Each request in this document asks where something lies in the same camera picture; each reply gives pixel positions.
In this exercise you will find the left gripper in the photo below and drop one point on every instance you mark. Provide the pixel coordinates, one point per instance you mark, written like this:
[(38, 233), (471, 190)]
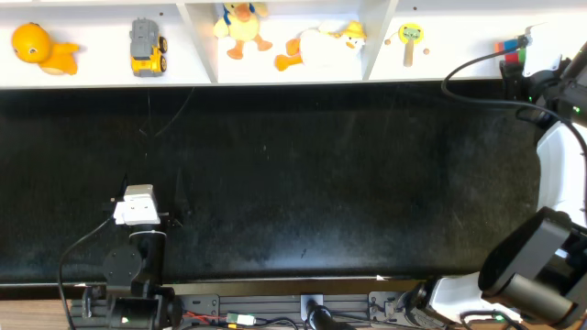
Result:
[(170, 220)]

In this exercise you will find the grey and yellow toy truck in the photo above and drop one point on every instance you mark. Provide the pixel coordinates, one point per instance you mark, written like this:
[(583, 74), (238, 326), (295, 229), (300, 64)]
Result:
[(147, 50)]

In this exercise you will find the yellow rubber duck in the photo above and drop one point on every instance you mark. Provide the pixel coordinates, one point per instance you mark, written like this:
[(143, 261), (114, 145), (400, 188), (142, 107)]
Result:
[(36, 46)]

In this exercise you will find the yellow rattle drum toy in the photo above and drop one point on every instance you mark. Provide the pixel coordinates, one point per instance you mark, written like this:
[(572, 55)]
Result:
[(409, 36)]

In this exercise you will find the many-coloured puzzle cube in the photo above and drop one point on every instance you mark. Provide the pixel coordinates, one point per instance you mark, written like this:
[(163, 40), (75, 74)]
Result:
[(506, 46)]

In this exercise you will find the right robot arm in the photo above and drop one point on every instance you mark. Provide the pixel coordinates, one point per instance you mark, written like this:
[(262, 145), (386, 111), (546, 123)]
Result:
[(559, 174)]

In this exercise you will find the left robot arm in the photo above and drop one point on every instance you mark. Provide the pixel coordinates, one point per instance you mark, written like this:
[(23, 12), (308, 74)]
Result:
[(147, 256)]

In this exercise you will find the white shelf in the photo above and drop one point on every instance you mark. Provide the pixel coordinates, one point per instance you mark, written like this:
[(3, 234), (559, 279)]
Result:
[(101, 59)]

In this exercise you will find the yellow plush duck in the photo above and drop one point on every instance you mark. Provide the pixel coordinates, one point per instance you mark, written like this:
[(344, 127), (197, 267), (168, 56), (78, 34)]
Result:
[(243, 27)]

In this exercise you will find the white plush duck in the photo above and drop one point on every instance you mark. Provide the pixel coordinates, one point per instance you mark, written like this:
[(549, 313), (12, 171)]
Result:
[(325, 48)]

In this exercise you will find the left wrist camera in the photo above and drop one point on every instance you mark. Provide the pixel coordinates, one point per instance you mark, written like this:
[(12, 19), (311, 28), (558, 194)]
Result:
[(137, 206)]

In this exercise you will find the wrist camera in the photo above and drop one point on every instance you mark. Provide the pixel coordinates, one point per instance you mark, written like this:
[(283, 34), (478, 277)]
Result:
[(543, 50), (137, 206)]

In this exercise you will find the mounting rail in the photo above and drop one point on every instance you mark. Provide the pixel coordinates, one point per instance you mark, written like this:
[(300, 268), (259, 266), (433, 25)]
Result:
[(266, 304)]

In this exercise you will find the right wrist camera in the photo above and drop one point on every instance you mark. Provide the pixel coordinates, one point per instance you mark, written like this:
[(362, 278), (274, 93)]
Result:
[(543, 50)]

